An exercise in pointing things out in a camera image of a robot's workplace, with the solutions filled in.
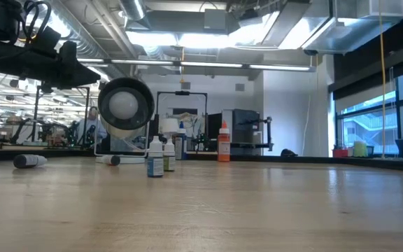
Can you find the white table lamp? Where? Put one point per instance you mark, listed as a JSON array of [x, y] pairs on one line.
[[169, 126]]

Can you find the dark flat monitor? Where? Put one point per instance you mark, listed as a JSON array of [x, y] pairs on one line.
[[215, 126]]

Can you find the silver rectangular duct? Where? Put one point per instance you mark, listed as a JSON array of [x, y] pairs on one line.
[[327, 31]]

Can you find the green container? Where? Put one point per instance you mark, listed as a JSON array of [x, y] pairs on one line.
[[360, 149]]

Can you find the small dark dropper bottle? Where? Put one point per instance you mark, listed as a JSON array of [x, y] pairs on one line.
[[112, 160], [28, 161]]

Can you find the white paper cup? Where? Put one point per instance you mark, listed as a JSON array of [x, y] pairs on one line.
[[126, 105]]

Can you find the small green-label dropper bottle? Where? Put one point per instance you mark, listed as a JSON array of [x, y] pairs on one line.
[[170, 162]]

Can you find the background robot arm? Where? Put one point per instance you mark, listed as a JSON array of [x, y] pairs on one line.
[[52, 134]]

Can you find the red bin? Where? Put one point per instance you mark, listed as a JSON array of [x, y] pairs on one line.
[[340, 153]]

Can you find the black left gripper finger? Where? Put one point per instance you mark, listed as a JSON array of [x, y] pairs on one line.
[[73, 78]]

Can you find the large red food coloring bottle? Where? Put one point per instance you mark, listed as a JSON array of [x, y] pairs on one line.
[[224, 147]]

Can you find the small blue-label dropper bottle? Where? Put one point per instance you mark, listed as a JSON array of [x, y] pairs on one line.
[[155, 166]]

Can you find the black rig frame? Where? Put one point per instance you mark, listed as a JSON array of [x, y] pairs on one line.
[[37, 115], [182, 93]]

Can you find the black dome object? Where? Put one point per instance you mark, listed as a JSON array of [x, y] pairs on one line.
[[288, 153]]

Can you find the silver round duct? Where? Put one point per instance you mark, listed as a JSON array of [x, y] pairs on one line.
[[133, 8]]

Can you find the long ceiling light strip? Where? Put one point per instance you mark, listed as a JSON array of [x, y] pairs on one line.
[[208, 64]]

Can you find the person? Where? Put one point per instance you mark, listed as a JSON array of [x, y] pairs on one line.
[[91, 129]]

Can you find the black aluminium frame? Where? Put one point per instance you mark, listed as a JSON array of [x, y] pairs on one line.
[[292, 159]]

